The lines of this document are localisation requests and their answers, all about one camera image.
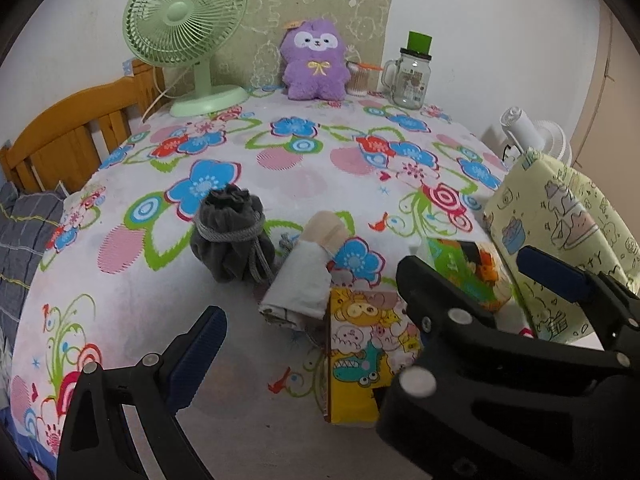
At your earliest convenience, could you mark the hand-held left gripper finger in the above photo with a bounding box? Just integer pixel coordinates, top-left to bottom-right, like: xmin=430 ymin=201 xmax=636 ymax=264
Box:
xmin=57 ymin=305 xmax=228 ymax=480

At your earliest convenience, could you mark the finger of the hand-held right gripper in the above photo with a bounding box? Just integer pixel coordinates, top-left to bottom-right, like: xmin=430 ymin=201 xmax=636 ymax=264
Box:
xmin=376 ymin=255 xmax=640 ymax=480
xmin=517 ymin=246 xmax=640 ymax=358

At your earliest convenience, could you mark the yellow-green patterned chair cover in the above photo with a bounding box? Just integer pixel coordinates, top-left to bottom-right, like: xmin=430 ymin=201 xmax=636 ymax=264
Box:
xmin=482 ymin=149 xmax=640 ymax=343

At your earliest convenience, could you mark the yellow cartoon tissue packet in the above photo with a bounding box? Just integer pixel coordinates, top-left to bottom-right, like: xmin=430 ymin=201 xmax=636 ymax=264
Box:
xmin=322 ymin=287 xmax=426 ymax=426

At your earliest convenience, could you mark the green tissue packet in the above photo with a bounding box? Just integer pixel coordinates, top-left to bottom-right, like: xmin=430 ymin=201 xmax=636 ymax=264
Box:
xmin=427 ymin=237 xmax=516 ymax=313

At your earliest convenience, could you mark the dark grey drawstring pouch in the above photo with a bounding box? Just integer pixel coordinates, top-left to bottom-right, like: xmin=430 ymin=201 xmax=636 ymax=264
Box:
xmin=189 ymin=184 xmax=276 ymax=283

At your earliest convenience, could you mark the pink white cloth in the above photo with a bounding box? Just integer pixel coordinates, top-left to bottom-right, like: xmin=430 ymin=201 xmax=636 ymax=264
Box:
xmin=258 ymin=211 xmax=353 ymax=331

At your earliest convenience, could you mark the white fan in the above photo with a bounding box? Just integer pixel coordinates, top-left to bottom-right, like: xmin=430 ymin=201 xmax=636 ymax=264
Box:
xmin=482 ymin=106 xmax=571 ymax=171

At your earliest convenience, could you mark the beige wooden door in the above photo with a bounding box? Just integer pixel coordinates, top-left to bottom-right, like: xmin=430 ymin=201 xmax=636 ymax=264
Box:
xmin=570 ymin=5 xmax=640 ymax=176

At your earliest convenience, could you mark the blue plaid bedding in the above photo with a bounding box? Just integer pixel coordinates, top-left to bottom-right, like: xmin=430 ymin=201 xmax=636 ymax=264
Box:
xmin=0 ymin=182 xmax=68 ymax=361

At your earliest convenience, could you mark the floral tablecloth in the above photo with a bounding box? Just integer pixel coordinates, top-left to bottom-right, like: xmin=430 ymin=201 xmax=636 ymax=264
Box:
xmin=10 ymin=87 xmax=608 ymax=480

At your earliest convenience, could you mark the glass mug jar green lid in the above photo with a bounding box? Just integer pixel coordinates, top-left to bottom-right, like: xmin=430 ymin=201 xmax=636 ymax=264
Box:
xmin=382 ymin=31 xmax=435 ymax=111

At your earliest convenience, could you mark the small clear cup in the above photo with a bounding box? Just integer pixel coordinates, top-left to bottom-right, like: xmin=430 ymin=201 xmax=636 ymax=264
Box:
xmin=347 ymin=60 xmax=383 ymax=97

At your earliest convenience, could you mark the purple plush toy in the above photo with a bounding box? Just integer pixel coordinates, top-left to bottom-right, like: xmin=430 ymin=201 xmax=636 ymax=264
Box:
xmin=279 ymin=18 xmax=352 ymax=102

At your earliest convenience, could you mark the green patterned board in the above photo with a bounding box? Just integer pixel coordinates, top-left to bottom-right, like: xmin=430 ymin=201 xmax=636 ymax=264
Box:
xmin=227 ymin=0 xmax=392 ymax=93

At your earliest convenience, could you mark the green desk fan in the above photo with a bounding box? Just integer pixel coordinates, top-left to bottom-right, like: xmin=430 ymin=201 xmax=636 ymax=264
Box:
xmin=122 ymin=0 xmax=249 ymax=118

